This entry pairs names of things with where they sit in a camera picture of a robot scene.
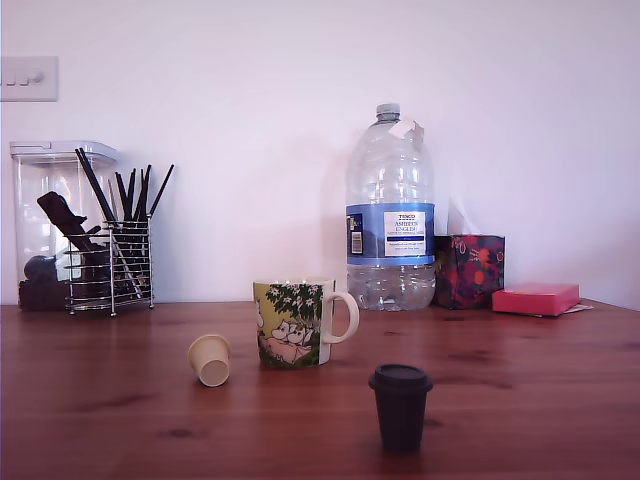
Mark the cream coffee capsule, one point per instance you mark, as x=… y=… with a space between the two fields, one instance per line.
x=210 y=357

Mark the black coffee capsule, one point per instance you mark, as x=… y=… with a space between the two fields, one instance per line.
x=401 y=410

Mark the large clear water bottle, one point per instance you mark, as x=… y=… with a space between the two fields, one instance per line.
x=390 y=200

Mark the cartoon print ceramic mug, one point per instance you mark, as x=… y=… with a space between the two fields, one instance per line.
x=290 y=325

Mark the white tissue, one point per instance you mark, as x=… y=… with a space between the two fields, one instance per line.
x=462 y=220

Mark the floral tissue box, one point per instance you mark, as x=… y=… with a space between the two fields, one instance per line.
x=470 y=270

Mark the black chopstick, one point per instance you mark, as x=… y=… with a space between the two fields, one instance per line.
x=131 y=195
x=161 y=190
x=100 y=186
x=92 y=185
x=122 y=197
x=145 y=192

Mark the pink flat box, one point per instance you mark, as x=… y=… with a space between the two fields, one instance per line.
x=535 y=299

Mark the black plastic scoop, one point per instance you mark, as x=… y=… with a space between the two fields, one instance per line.
x=62 y=212

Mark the paper sheet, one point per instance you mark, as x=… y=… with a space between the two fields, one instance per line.
x=580 y=308

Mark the dark round ball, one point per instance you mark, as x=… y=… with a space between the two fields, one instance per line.
x=39 y=267

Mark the dark container contents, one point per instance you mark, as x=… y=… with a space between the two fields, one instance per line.
x=40 y=295

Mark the clear plastic storage container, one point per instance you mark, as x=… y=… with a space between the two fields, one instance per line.
x=35 y=170

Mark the white wall switch plate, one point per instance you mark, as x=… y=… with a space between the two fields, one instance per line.
x=30 y=80

